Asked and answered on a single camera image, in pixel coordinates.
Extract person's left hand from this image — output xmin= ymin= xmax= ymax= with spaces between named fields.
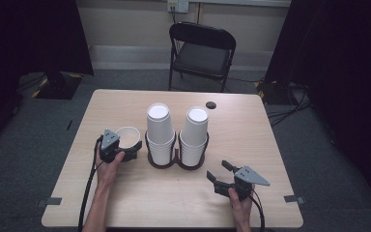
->
xmin=95 ymin=150 xmax=127 ymax=189

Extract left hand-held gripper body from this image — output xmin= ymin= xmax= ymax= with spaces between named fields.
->
xmin=99 ymin=128 xmax=140 ymax=164

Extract dark curtain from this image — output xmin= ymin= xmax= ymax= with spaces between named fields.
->
xmin=264 ymin=0 xmax=371 ymax=215

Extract left hand-held gripper cable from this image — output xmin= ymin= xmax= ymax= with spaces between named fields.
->
xmin=77 ymin=134 xmax=104 ymax=232

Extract single white paper cup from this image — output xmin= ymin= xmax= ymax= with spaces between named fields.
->
xmin=113 ymin=126 xmax=142 ymax=150

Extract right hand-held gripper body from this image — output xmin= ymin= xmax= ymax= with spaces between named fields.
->
xmin=214 ymin=165 xmax=271 ymax=202

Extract person's right hand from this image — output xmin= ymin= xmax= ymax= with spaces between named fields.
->
xmin=227 ymin=184 xmax=256 ymax=224

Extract grey tape strip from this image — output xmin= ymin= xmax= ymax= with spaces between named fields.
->
xmin=283 ymin=194 xmax=306 ymax=205
xmin=36 ymin=196 xmax=63 ymax=209

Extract hand-held gripper cable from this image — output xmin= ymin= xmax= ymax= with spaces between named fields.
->
xmin=248 ymin=188 xmax=267 ymax=232
xmin=77 ymin=134 xmax=104 ymax=232

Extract right hand-held gripper cable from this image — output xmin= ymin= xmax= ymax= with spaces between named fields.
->
xmin=248 ymin=188 xmax=267 ymax=232

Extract black double cup holder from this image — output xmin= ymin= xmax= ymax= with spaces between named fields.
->
xmin=144 ymin=130 xmax=211 ymax=171

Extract black stand base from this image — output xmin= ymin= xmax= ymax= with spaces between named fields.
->
xmin=253 ymin=78 xmax=304 ymax=106
xmin=31 ymin=72 xmax=83 ymax=101

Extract black floor cables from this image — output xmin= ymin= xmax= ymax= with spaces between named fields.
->
xmin=266 ymin=82 xmax=313 ymax=129

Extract black folding chair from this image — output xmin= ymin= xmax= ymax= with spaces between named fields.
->
xmin=168 ymin=21 xmax=238 ymax=94

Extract stack of white paper cups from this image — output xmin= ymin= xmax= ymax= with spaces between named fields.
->
xmin=178 ymin=106 xmax=210 ymax=168
xmin=145 ymin=102 xmax=177 ymax=167

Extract white wall power outlet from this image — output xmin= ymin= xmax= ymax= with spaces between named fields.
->
xmin=166 ymin=0 xmax=190 ymax=15

